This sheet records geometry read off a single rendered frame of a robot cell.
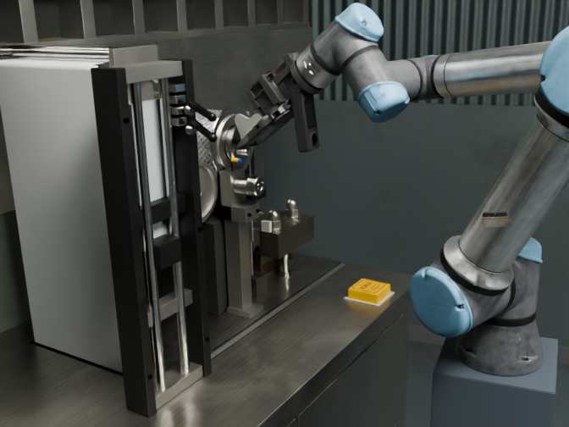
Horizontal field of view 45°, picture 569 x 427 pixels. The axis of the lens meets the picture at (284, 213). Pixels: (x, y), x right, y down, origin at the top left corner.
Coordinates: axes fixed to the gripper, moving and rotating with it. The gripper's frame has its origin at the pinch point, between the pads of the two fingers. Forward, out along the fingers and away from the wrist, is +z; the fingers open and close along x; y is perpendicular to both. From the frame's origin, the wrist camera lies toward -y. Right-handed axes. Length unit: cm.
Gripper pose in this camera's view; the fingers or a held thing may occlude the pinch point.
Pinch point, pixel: (249, 146)
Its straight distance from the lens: 135.6
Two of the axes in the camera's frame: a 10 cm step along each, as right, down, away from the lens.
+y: -5.6, -8.2, 1.0
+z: -6.3, 5.1, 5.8
